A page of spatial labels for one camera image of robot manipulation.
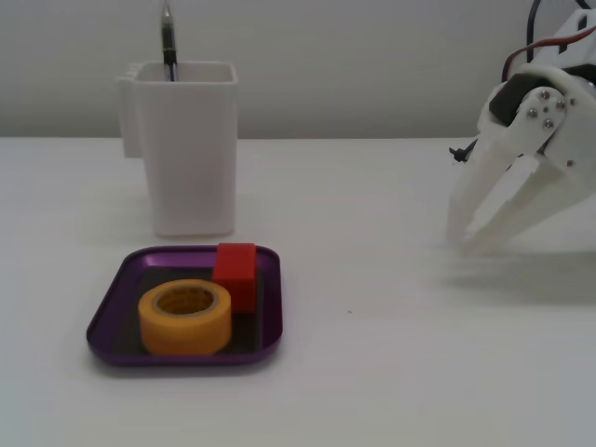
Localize red servo wire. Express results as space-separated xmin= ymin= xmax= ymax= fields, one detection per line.
xmin=501 ymin=26 xmax=596 ymax=81

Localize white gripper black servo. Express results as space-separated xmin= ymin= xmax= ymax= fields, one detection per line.
xmin=446 ymin=64 xmax=596 ymax=255

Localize purple metal tray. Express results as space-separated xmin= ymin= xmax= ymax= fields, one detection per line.
xmin=86 ymin=244 xmax=285 ymax=367

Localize black ballpoint pen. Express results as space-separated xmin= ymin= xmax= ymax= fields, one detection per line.
xmin=160 ymin=0 xmax=181 ymax=83

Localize white plastic pen holder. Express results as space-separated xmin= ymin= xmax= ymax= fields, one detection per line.
xmin=115 ymin=60 xmax=239 ymax=239

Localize yellow masking tape roll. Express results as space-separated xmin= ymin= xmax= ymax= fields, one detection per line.
xmin=138 ymin=278 xmax=233 ymax=358

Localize red plastic block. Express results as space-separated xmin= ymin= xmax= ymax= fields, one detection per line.
xmin=211 ymin=242 xmax=259 ymax=315

